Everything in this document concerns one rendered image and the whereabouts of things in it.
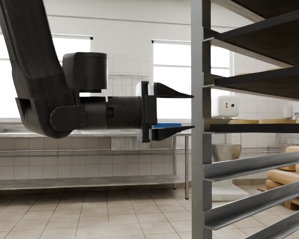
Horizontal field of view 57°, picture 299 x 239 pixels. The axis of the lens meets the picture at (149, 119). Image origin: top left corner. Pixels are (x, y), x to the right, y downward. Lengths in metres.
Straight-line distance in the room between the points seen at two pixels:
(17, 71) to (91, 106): 0.12
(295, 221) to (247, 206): 0.28
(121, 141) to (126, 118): 3.20
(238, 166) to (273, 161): 0.17
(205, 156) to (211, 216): 0.12
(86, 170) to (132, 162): 0.70
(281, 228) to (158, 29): 4.03
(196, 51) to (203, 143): 0.18
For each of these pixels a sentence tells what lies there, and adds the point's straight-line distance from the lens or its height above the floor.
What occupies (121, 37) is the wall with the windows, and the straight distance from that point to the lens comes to 4.48.
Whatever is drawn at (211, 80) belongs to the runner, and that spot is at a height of 1.05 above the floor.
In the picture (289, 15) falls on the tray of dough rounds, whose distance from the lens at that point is 0.53.
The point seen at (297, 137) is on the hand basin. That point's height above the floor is 0.81.
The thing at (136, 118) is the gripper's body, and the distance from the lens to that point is 0.45.
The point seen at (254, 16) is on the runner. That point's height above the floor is 1.22.
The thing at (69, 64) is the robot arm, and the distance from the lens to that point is 0.45.
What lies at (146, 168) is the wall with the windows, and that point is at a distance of 4.36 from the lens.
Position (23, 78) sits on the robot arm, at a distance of 0.40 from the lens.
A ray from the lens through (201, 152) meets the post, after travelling 0.55.
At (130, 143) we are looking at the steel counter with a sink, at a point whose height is 0.74.
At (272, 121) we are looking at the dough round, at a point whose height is 0.97.
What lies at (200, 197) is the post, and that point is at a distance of 0.57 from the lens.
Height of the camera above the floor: 0.96
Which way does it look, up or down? 2 degrees up
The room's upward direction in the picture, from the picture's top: straight up
